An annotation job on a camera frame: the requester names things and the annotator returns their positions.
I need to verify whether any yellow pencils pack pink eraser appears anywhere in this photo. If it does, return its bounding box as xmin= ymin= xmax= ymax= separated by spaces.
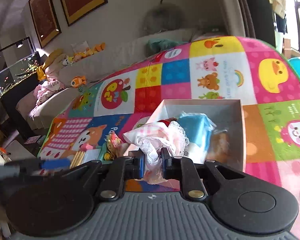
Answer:
xmin=69 ymin=145 xmax=102 ymax=168

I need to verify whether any pink plush clothing pile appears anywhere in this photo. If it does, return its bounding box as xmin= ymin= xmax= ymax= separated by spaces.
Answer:
xmin=29 ymin=79 xmax=65 ymax=117

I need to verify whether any grey round cushion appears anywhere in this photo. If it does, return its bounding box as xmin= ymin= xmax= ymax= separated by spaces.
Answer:
xmin=141 ymin=0 xmax=185 ymax=36

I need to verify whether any yellow cheese keychain toy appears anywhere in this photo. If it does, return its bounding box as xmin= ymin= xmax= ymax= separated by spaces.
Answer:
xmin=104 ymin=132 xmax=129 ymax=161

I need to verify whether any blue white milk carton toy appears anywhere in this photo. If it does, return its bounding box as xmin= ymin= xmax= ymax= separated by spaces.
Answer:
xmin=178 ymin=112 xmax=216 ymax=164

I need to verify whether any brown bread toy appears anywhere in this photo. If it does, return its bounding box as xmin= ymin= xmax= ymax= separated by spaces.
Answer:
xmin=206 ymin=130 xmax=230 ymax=164

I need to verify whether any left framed picture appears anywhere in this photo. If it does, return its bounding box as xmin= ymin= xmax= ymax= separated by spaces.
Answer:
xmin=29 ymin=0 xmax=62 ymax=49

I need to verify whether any teal green cloth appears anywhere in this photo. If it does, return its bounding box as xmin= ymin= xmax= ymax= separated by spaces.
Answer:
xmin=145 ymin=38 xmax=186 ymax=56

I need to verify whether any beige sofa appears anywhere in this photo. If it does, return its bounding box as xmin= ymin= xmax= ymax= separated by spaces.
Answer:
xmin=16 ymin=28 xmax=231 ymax=131

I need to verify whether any orange fish plush toy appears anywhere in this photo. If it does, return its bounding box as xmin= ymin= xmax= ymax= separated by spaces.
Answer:
xmin=70 ymin=76 xmax=87 ymax=88

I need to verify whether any colourful patchwork play mat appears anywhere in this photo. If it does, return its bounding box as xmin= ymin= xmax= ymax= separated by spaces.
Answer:
xmin=39 ymin=36 xmax=300 ymax=238

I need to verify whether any pink white lace doll dress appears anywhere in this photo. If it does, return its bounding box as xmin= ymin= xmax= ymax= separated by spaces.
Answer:
xmin=123 ymin=121 xmax=189 ymax=185

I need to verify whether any glass fish tank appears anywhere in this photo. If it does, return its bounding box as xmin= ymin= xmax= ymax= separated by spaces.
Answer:
xmin=0 ymin=52 xmax=42 ymax=98

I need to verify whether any row of orange plush toys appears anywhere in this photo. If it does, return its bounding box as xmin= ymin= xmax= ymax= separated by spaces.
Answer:
xmin=62 ymin=41 xmax=106 ymax=66

